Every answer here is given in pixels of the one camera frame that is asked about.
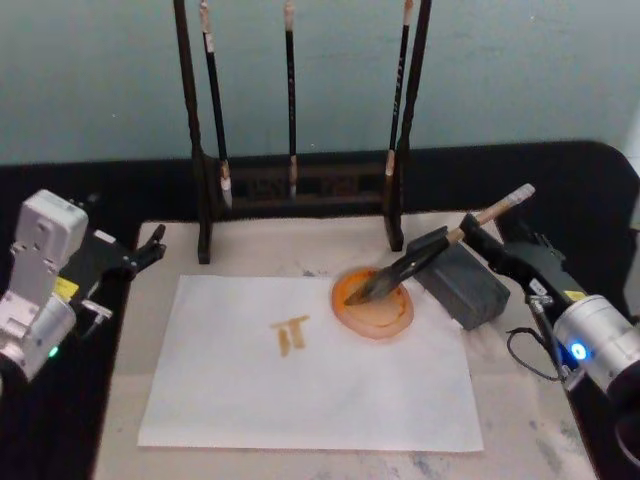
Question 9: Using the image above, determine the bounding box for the black hanging brush grey tip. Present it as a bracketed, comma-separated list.
[198, 0, 235, 211]

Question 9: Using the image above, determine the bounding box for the black table cloth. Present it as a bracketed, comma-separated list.
[0, 139, 640, 480]

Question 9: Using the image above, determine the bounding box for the grey rectangular block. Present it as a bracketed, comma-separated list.
[413, 243, 512, 332]

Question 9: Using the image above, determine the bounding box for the thin black hanging brush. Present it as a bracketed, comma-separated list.
[282, 0, 299, 200]

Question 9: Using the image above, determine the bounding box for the white paper sheet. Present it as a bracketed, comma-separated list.
[137, 273, 485, 454]

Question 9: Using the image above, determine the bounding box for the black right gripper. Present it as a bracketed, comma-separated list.
[458, 213, 587, 307]

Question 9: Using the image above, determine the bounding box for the black hanging brush brown tip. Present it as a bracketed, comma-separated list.
[383, 0, 416, 207]

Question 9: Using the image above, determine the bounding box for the large tan-handled calligraphy brush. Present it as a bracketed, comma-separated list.
[343, 182, 536, 307]

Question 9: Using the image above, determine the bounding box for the dark wooden brush rack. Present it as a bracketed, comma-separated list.
[172, 0, 434, 266]

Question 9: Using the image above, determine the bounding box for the orange ink dish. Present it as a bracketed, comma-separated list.
[330, 267, 416, 342]

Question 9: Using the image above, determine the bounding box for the pale felt mat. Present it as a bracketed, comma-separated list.
[92, 209, 597, 480]

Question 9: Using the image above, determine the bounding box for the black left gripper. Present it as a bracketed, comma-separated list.
[53, 223, 167, 312]

